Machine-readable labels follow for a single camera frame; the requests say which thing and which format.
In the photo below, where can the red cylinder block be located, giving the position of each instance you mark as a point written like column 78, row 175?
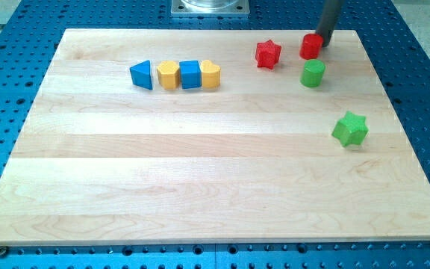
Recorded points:
column 311, row 46

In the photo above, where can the red star block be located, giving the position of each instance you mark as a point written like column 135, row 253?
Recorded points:
column 267, row 54

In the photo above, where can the green star block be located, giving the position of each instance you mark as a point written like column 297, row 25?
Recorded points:
column 351, row 129

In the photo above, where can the wooden board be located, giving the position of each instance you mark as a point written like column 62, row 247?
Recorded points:
column 101, row 161

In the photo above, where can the yellow heart block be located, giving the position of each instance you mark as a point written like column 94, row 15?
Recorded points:
column 211, row 74

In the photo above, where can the blue cube block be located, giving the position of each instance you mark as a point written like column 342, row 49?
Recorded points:
column 190, row 74

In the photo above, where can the yellow hexagon block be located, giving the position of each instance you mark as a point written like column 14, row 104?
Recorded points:
column 169, row 75

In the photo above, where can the blue triangle block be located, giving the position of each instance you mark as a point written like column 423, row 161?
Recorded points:
column 141, row 75

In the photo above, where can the green cylinder block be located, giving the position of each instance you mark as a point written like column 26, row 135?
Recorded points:
column 312, row 74

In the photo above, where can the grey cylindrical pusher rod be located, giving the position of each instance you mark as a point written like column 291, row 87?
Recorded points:
column 328, row 20

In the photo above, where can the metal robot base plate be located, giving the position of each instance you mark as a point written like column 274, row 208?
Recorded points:
column 187, row 8

